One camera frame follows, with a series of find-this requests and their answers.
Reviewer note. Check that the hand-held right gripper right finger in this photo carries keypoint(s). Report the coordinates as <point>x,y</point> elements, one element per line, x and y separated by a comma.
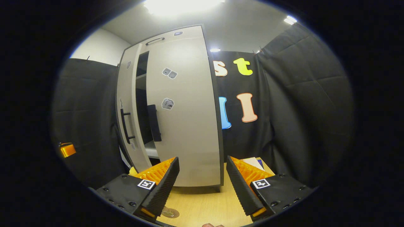
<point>241,189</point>

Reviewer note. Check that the dark blue booklet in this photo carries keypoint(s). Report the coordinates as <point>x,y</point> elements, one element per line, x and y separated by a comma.
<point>260,164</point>

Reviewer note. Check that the white paper booklet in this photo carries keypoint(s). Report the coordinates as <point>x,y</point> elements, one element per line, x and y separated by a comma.
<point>251,163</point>

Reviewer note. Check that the ceiling light panel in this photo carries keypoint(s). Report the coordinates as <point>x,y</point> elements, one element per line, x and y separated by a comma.
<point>290,20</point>
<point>183,6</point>
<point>215,50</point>

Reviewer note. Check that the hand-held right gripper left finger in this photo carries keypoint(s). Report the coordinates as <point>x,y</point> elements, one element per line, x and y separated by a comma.
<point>162,189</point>

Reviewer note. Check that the black backdrop cloth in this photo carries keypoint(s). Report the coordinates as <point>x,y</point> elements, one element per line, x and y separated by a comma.
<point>233,142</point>

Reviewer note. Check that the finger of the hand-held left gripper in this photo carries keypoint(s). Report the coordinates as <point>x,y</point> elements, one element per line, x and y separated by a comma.
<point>68,150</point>

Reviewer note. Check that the clear glass bottle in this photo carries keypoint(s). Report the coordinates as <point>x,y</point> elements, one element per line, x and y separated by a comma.
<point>169,210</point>

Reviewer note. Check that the white and grey cabinet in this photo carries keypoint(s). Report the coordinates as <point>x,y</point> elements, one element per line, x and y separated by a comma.
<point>189,32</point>

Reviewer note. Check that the white cabinet door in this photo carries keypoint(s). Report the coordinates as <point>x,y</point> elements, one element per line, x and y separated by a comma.
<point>189,126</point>
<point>127,94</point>

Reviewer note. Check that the dark quilted panel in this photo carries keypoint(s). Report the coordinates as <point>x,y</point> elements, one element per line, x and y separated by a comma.
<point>309,110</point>
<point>88,126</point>

